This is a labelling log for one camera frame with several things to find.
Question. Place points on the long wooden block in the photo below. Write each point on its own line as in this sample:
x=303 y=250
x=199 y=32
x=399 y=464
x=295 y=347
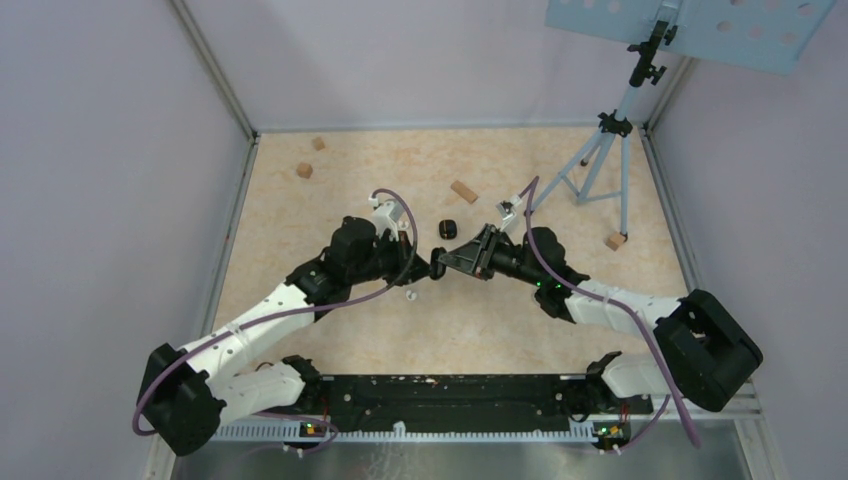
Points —
x=465 y=192

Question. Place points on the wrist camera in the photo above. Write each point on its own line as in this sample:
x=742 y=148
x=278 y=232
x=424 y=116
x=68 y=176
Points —
x=507 y=210
x=388 y=218

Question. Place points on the black oval charging case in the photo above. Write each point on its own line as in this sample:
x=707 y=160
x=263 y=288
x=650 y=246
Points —
x=437 y=268

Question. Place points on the light blue perforated panel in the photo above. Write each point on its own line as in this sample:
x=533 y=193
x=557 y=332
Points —
x=762 y=35

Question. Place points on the black case with gold band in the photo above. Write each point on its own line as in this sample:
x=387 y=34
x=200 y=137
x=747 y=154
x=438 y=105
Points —
x=447 y=229

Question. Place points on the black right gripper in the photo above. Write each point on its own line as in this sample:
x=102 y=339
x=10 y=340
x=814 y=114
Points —
x=476 y=256

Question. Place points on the light blue tripod stand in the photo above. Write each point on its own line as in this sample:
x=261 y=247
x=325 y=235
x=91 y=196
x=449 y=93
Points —
x=580 y=173

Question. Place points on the wooden cube left side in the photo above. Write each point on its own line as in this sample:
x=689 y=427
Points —
x=304 y=170

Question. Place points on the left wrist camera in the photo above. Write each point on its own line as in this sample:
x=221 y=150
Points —
x=388 y=218

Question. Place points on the wooden cube near corner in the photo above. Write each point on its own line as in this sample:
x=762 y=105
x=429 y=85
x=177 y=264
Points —
x=318 y=143

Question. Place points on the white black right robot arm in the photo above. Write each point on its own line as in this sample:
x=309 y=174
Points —
x=702 y=351

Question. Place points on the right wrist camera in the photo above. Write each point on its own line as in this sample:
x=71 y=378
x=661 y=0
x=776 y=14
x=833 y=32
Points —
x=507 y=210

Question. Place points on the white slotted cable duct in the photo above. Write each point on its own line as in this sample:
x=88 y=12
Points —
x=266 y=430

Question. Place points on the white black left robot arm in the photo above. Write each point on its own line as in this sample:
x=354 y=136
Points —
x=187 y=393

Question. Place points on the wooden block under tripod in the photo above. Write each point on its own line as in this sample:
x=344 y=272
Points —
x=616 y=240

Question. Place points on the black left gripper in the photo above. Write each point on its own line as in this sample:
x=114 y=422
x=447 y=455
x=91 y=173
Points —
x=403 y=251

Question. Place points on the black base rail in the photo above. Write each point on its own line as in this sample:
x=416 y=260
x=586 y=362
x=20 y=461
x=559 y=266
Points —
x=461 y=403

